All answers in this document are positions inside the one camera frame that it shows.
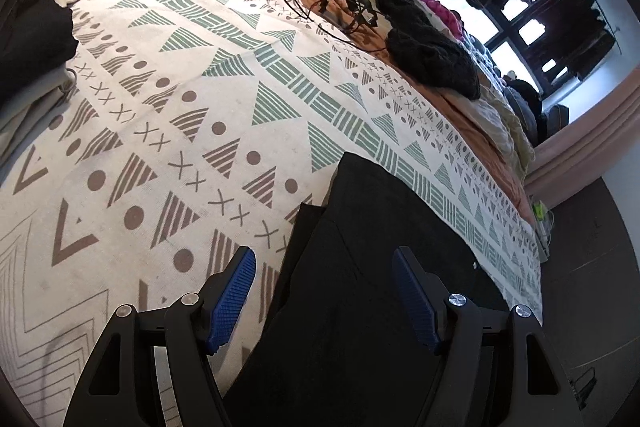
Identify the row of dark hanging clothes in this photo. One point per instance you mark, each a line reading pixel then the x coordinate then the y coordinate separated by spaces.
pixel 575 37

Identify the folded grey white cloth stack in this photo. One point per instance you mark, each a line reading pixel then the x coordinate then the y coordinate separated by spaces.
pixel 22 112

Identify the dark blue cushion by window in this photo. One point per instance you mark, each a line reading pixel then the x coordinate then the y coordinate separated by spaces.
pixel 538 123

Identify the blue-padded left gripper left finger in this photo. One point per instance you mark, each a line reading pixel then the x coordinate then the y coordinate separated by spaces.
pixel 119 387

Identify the beige crumpled duvet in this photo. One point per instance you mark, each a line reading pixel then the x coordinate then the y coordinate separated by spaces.
pixel 494 115

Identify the folded black garment on stack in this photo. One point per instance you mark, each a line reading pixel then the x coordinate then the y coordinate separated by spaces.
pixel 37 37

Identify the pink clothes on windowsill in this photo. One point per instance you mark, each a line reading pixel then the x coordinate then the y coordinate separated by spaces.
pixel 447 17

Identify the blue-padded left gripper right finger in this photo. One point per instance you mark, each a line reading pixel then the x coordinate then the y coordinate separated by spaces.
pixel 493 368

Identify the black knitted garment on bed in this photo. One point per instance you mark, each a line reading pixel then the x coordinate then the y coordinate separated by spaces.
pixel 426 54

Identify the right pink curtain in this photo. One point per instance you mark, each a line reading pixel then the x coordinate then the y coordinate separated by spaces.
pixel 586 148

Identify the orange quilt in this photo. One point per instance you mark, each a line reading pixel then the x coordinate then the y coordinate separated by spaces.
pixel 474 137

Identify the patterned white bed cover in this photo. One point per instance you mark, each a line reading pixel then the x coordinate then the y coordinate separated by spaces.
pixel 198 126

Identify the white bedside cabinet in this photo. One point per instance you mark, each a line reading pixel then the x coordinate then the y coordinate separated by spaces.
pixel 544 223

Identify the black shirt with yellow print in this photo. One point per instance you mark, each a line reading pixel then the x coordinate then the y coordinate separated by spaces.
pixel 337 347

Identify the black cable device on bed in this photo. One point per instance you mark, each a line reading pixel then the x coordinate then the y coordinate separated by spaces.
pixel 350 21

